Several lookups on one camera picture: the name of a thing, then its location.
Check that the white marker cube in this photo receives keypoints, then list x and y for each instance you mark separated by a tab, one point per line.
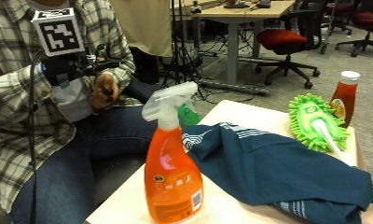
59	32

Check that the person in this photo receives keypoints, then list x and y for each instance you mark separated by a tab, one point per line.
21	130
147	28

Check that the black tripod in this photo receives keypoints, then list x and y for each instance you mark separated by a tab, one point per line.
182	46

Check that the black seat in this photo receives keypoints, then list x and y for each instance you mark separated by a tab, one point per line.
112	174

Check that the orange spray bottle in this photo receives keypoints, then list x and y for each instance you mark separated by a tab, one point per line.
172	174

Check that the wooden desk with grey legs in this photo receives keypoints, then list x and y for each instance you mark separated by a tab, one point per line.
240	14

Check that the red office chair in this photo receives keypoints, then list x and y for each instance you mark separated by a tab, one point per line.
284	42
366	20

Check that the dark blue striped cloth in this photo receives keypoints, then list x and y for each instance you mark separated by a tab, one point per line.
277	171

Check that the green microfibre duster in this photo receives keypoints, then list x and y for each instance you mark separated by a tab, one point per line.
315	121

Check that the red sauce bottle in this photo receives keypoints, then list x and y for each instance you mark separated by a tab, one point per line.
344	101

